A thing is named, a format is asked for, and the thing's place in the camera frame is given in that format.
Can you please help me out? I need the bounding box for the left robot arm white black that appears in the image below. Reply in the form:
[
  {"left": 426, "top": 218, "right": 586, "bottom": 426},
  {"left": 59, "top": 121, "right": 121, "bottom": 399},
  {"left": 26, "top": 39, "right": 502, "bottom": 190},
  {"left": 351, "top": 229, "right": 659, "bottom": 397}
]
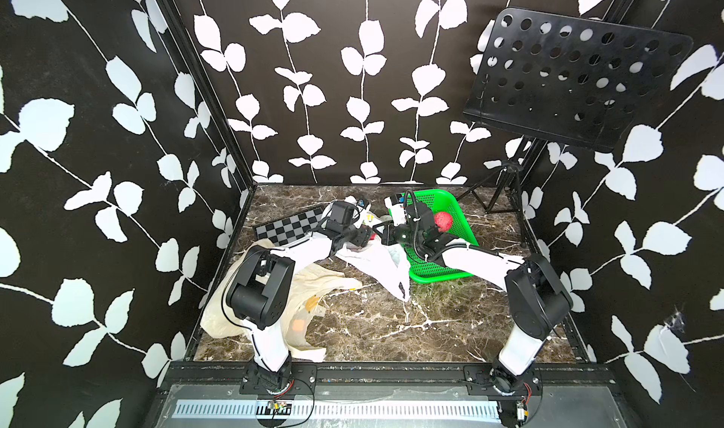
[{"left": 221, "top": 201, "right": 373, "bottom": 397}]

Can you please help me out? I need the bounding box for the yellow banana print plastic bag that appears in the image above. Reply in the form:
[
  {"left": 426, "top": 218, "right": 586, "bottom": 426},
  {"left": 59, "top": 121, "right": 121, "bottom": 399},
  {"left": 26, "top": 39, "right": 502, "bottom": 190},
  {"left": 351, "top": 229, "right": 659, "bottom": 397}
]
[{"left": 201, "top": 251, "right": 362, "bottom": 371}]

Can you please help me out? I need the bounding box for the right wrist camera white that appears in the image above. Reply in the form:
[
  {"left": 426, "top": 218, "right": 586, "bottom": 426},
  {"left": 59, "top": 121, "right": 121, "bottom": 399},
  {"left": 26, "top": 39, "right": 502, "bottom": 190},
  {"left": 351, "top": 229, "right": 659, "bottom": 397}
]
[{"left": 385, "top": 194, "right": 407, "bottom": 226}]

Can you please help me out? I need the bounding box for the white slotted cable duct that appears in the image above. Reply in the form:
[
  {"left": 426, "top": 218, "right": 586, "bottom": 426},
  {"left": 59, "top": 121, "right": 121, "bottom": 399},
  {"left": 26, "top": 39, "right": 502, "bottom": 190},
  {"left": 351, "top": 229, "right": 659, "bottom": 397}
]
[{"left": 171, "top": 400, "right": 500, "bottom": 422}]

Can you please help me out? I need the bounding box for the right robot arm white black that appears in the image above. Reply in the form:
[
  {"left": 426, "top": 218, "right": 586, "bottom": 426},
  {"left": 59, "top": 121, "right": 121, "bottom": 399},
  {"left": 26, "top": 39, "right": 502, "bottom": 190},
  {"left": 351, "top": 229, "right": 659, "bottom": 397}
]
[{"left": 373, "top": 190, "right": 573, "bottom": 396}]

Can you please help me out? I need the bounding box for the black white checkerboard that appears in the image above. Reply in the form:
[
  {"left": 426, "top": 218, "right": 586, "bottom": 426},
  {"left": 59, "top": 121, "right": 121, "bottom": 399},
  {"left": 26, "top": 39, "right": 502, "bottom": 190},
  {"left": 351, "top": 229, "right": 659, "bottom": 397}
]
[{"left": 253, "top": 205, "right": 325, "bottom": 246}]

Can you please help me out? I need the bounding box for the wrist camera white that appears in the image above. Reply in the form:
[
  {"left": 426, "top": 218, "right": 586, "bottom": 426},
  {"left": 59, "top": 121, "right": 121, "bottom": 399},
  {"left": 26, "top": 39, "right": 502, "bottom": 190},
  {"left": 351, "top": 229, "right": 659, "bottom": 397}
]
[
  {"left": 385, "top": 194, "right": 407, "bottom": 226},
  {"left": 325, "top": 201, "right": 360, "bottom": 234}
]

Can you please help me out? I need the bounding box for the white knotted plastic bag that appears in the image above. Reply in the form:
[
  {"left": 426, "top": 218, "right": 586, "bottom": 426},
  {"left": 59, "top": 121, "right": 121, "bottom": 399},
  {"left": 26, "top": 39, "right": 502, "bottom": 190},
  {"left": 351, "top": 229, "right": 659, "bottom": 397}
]
[{"left": 332, "top": 204, "right": 410, "bottom": 302}]

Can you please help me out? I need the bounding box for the black perforated music stand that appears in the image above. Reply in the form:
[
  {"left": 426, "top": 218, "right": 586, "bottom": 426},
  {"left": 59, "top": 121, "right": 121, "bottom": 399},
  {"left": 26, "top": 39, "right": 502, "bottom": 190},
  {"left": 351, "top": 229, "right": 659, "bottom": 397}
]
[{"left": 446, "top": 8, "right": 694, "bottom": 214}]

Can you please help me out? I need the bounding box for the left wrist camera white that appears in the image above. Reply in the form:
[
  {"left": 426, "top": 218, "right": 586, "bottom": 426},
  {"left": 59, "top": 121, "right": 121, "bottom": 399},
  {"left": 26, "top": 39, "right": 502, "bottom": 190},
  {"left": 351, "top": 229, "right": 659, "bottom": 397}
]
[{"left": 325, "top": 201, "right": 360, "bottom": 234}]

